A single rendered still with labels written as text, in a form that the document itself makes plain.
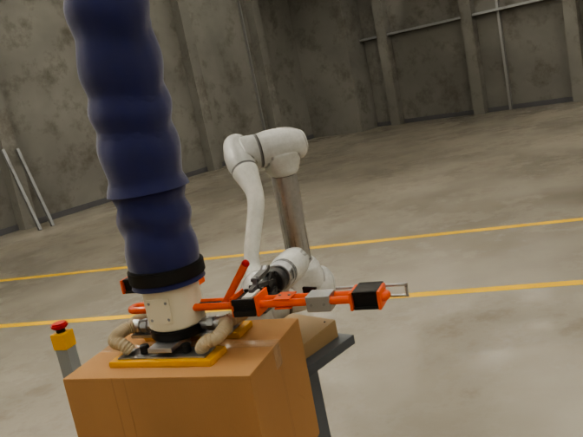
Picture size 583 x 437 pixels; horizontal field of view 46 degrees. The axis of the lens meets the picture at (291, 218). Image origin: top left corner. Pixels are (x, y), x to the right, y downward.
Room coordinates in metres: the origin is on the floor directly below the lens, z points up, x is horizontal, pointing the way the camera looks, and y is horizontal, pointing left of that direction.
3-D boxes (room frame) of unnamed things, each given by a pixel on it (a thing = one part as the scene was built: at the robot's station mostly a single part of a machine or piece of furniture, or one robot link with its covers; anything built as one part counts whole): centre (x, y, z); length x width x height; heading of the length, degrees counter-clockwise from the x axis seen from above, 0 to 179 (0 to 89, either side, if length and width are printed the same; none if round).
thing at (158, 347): (1.98, 0.39, 1.18); 0.34 x 0.25 x 0.06; 67
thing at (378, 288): (1.74, -0.16, 1.23); 0.08 x 0.07 x 0.05; 67
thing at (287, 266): (2.10, 0.07, 1.24); 0.09 x 0.06 x 0.09; 68
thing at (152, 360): (1.89, 0.43, 1.14); 0.34 x 0.10 x 0.05; 67
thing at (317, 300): (1.80, -0.04, 1.23); 0.07 x 0.07 x 0.04; 67
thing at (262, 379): (1.97, 0.39, 0.91); 0.60 x 0.40 x 0.40; 68
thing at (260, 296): (1.88, 0.16, 1.24); 0.10 x 0.08 x 0.06; 157
